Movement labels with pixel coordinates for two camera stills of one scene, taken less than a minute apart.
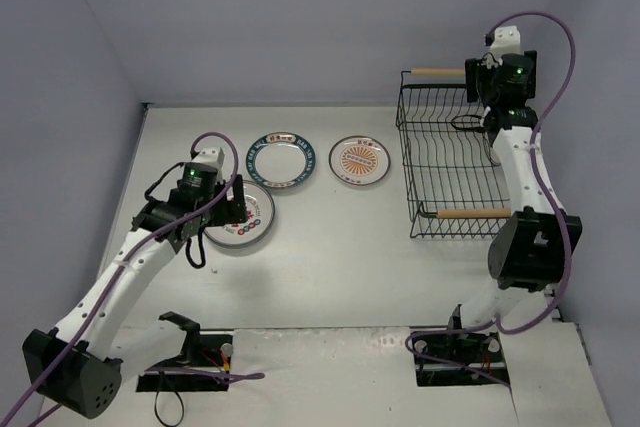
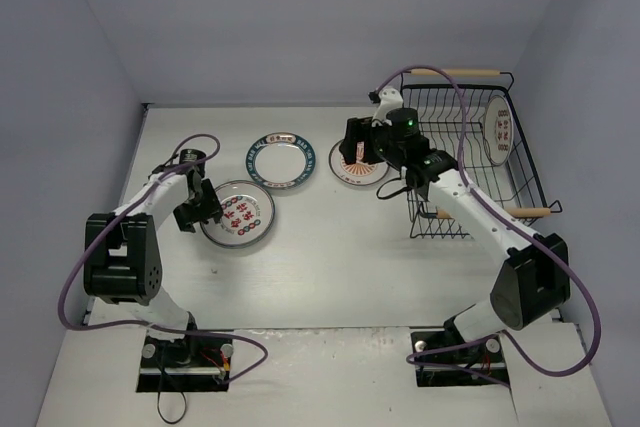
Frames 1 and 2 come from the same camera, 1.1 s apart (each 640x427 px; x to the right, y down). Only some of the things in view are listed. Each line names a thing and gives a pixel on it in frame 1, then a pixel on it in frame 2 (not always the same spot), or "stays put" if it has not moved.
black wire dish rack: x=454 y=179 stays put
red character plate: x=260 y=210 stays put
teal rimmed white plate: x=281 y=159 stays put
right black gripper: x=471 y=80 -> x=356 y=140
